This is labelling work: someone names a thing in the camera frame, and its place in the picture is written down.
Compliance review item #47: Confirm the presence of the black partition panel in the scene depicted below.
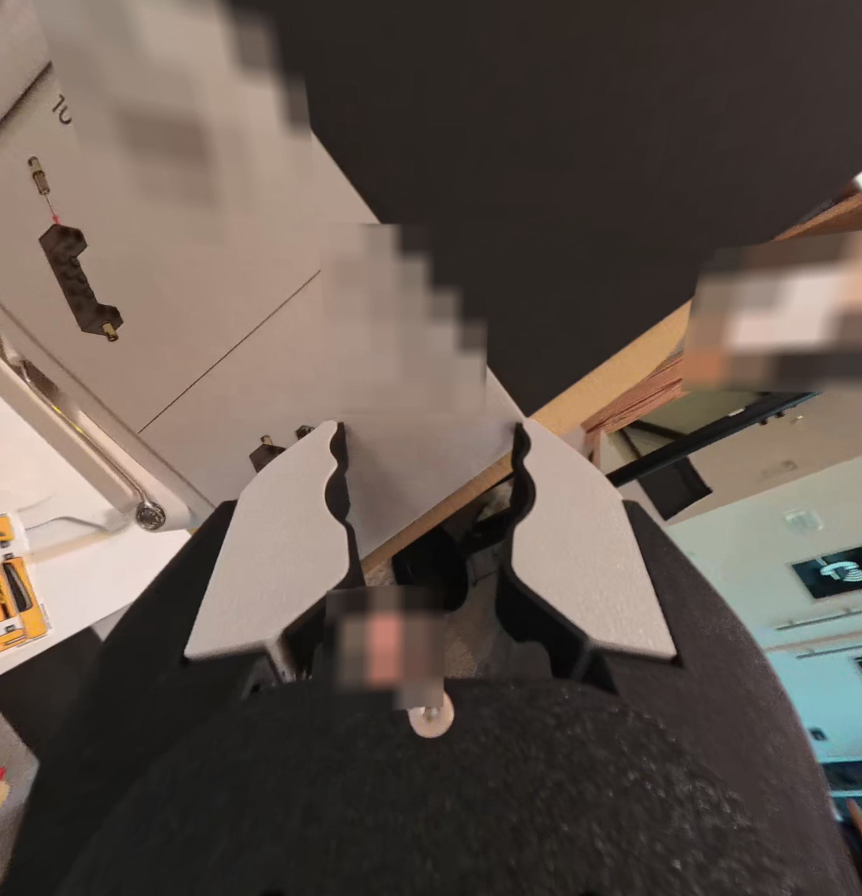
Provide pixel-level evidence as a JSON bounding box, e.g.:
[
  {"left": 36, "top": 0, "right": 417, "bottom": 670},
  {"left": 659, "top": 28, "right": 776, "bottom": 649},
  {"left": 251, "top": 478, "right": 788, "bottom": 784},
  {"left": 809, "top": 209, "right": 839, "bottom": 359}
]
[{"left": 224, "top": 0, "right": 862, "bottom": 424}]

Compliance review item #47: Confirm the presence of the orange sticker sheet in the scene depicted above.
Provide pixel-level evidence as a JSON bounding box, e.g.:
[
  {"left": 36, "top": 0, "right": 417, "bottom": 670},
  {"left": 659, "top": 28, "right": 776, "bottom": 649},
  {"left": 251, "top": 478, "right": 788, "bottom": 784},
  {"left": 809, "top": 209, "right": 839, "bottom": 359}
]
[{"left": 0, "top": 513, "right": 54, "bottom": 660}]

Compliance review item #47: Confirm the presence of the building instruction booklet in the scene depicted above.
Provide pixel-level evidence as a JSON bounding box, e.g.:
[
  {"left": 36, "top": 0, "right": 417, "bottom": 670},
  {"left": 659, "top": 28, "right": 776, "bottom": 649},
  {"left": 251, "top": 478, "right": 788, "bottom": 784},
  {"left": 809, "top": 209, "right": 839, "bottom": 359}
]
[{"left": 0, "top": 0, "right": 524, "bottom": 557}]

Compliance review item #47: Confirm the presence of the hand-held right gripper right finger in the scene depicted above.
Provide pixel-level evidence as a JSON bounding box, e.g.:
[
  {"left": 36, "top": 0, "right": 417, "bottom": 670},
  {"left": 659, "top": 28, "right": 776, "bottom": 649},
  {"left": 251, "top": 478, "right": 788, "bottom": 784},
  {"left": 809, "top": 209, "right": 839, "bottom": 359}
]
[{"left": 497, "top": 420, "right": 678, "bottom": 678}]

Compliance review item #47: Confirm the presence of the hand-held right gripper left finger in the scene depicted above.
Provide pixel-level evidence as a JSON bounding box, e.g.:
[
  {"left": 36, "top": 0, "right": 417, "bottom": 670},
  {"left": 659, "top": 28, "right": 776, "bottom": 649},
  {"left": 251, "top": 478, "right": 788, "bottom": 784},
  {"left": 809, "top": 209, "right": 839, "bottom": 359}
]
[{"left": 184, "top": 420, "right": 367, "bottom": 678}]

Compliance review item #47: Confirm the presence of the black stand pole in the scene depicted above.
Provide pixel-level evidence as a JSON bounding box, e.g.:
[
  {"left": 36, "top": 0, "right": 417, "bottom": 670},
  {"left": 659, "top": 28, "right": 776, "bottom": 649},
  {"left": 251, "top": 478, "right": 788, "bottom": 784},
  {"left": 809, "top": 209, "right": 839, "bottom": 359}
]
[{"left": 604, "top": 392, "right": 818, "bottom": 489}]

